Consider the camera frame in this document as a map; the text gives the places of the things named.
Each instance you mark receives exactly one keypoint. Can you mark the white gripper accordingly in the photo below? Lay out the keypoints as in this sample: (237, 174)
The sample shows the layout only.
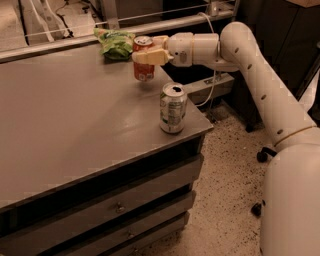
(180, 49)

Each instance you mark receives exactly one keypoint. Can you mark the red coke can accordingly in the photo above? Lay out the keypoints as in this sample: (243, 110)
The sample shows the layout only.
(142, 72)

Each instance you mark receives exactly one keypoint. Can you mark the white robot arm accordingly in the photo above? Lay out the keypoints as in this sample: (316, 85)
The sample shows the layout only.
(290, 221)

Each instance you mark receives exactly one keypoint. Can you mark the silver green soda can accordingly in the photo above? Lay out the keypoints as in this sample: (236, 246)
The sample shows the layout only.
(173, 102)

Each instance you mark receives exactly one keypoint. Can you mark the green chip bag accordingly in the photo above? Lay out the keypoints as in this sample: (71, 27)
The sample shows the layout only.
(115, 44)

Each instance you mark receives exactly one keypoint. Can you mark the dark cabinet on wheels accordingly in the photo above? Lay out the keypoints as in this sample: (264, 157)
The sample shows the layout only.
(287, 34)

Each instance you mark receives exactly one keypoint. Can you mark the grey drawer cabinet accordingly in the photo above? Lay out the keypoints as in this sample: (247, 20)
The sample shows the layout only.
(131, 205)

